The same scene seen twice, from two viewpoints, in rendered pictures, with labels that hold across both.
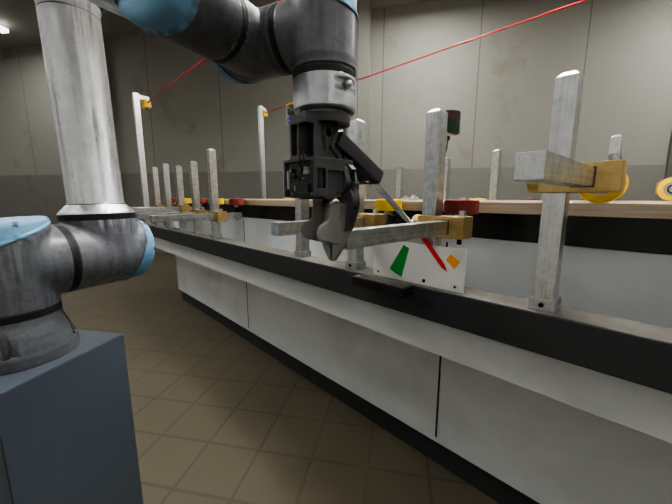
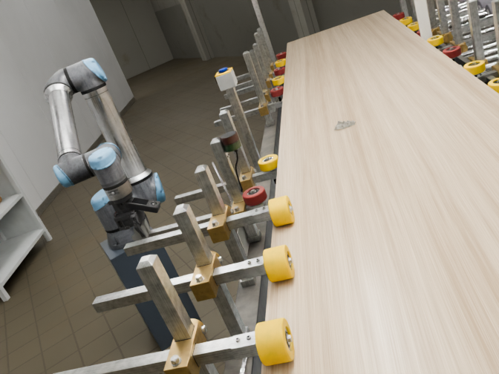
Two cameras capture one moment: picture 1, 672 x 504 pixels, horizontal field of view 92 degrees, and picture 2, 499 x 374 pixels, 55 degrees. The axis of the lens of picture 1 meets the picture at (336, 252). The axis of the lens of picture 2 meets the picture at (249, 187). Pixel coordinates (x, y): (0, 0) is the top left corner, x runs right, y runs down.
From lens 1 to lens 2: 1.68 m
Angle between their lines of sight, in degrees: 57
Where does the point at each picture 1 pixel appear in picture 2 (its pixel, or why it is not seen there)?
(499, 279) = not seen: hidden behind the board
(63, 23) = (92, 106)
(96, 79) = (111, 123)
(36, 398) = (125, 260)
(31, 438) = (128, 272)
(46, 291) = not seen: hidden behind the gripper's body
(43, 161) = not seen: outside the picture
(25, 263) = (111, 211)
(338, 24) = (100, 176)
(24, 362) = (121, 245)
